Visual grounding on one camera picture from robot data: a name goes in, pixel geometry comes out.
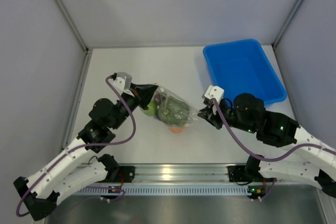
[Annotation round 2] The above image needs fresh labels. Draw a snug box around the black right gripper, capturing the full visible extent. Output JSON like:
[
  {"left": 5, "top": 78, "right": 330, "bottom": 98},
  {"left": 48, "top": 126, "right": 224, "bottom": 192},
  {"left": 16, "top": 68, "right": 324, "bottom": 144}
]
[{"left": 199, "top": 100, "right": 257, "bottom": 134}]

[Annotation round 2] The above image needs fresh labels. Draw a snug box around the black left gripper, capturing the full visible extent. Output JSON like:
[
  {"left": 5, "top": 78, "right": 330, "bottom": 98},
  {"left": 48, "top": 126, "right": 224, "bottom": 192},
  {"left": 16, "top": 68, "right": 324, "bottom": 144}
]
[{"left": 110, "top": 82, "right": 157, "bottom": 130}]

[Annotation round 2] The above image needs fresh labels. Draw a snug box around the dark red toy fruit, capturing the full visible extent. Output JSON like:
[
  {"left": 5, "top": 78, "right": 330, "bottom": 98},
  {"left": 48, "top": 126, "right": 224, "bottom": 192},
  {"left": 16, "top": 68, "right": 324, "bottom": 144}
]
[{"left": 154, "top": 94, "right": 163, "bottom": 105}]

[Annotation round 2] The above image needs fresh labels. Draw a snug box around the lime green toy fruit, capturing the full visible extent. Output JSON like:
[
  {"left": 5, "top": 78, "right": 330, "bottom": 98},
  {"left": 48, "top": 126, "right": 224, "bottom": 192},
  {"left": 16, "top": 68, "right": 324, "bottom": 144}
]
[{"left": 143, "top": 101, "right": 158, "bottom": 116}]

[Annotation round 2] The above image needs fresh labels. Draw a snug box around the clear polka dot zip bag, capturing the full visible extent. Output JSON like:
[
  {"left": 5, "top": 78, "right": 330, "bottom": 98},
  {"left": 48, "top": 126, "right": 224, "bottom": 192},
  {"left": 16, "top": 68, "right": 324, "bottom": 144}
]
[{"left": 141, "top": 83, "right": 198, "bottom": 134}]

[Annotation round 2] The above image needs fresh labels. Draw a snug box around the green netted toy melon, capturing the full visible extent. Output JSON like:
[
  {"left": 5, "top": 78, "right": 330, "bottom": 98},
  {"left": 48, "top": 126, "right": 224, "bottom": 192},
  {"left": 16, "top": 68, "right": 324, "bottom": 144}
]
[{"left": 158, "top": 96, "right": 190, "bottom": 127}]

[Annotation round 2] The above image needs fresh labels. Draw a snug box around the orange toy fruit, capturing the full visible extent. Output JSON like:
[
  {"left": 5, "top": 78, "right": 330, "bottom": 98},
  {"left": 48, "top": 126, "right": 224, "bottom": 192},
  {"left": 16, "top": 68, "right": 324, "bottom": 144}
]
[{"left": 169, "top": 126, "right": 186, "bottom": 134}]

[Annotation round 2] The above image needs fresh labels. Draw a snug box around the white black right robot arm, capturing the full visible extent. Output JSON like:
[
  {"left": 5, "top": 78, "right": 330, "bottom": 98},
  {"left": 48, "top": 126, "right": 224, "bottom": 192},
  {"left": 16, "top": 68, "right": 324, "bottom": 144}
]
[{"left": 198, "top": 93, "right": 335, "bottom": 197}]

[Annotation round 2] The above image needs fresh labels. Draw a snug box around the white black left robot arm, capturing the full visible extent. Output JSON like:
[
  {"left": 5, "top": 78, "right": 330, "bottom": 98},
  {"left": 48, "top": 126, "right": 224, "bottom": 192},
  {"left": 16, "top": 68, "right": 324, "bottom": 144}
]
[{"left": 13, "top": 83, "right": 158, "bottom": 221}]

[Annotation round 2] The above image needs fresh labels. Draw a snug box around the blue plastic bin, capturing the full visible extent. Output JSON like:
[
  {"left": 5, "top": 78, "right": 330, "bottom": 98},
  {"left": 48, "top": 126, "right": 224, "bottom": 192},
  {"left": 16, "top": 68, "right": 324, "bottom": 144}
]
[{"left": 203, "top": 39, "right": 287, "bottom": 106}]

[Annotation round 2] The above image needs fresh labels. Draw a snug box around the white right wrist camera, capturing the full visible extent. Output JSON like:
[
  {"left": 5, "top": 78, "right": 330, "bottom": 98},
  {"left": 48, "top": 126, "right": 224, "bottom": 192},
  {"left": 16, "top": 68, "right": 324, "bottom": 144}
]
[{"left": 203, "top": 85, "right": 225, "bottom": 103}]

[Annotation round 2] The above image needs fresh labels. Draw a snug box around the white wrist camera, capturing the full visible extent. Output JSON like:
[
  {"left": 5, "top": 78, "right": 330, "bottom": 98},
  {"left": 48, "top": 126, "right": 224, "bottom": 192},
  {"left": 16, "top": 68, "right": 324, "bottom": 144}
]
[
  {"left": 111, "top": 72, "right": 132, "bottom": 95},
  {"left": 203, "top": 85, "right": 225, "bottom": 103}
]

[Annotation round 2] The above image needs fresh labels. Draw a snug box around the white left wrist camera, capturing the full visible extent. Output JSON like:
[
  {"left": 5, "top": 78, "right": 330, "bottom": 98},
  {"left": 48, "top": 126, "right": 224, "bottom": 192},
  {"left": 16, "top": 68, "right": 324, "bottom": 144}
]
[{"left": 111, "top": 72, "right": 132, "bottom": 95}]

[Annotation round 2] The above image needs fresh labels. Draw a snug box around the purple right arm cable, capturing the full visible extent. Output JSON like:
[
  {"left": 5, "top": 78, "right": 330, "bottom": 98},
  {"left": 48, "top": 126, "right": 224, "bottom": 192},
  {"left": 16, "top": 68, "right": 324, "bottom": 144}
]
[{"left": 211, "top": 98, "right": 336, "bottom": 201}]

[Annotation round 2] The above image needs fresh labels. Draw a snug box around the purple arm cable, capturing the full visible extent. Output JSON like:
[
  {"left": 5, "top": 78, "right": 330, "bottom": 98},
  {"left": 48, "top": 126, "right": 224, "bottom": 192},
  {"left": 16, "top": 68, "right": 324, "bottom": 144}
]
[
  {"left": 15, "top": 76, "right": 137, "bottom": 217},
  {"left": 211, "top": 98, "right": 336, "bottom": 201}
]

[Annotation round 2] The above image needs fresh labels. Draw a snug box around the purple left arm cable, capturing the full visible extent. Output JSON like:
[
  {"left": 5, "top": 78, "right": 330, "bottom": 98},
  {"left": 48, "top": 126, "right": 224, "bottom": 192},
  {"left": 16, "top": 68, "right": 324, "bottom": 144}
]
[{"left": 15, "top": 76, "right": 137, "bottom": 217}]

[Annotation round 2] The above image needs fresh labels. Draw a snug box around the left vertical frame post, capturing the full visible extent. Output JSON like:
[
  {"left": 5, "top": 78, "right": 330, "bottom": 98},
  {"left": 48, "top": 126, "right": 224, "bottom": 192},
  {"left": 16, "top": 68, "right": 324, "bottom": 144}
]
[{"left": 39, "top": 0, "right": 90, "bottom": 51}]

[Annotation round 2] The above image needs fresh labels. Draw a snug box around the vertical frame post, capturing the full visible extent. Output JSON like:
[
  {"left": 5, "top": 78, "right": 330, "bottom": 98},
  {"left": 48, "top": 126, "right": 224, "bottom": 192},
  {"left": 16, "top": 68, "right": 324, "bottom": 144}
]
[
  {"left": 272, "top": 0, "right": 321, "bottom": 48},
  {"left": 39, "top": 0, "right": 90, "bottom": 51}
]

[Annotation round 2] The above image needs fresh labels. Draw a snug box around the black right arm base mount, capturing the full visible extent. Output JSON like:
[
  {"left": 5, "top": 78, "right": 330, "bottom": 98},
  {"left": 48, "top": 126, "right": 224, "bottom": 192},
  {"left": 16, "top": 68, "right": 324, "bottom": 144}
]
[{"left": 227, "top": 165, "right": 274, "bottom": 184}]

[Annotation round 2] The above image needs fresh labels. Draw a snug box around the white slotted cable duct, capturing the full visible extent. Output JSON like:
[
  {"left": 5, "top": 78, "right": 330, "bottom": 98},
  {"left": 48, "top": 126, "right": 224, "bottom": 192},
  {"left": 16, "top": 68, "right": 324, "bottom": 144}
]
[{"left": 76, "top": 184, "right": 253, "bottom": 196}]

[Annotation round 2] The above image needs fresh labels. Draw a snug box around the aluminium frame rail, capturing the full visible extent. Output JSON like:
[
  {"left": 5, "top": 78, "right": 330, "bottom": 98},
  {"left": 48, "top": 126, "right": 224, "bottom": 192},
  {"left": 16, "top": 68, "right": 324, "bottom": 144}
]
[{"left": 41, "top": 163, "right": 328, "bottom": 183}]

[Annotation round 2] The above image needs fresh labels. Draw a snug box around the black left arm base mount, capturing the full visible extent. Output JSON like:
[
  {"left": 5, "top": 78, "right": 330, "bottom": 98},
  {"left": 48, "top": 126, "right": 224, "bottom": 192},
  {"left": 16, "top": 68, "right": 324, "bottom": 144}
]
[{"left": 108, "top": 165, "right": 135, "bottom": 183}]

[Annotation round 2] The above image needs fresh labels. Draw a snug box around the right vertical frame post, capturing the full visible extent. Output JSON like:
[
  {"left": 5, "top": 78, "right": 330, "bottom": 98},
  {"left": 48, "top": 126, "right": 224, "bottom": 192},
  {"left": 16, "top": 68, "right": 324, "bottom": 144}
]
[{"left": 272, "top": 0, "right": 321, "bottom": 48}]

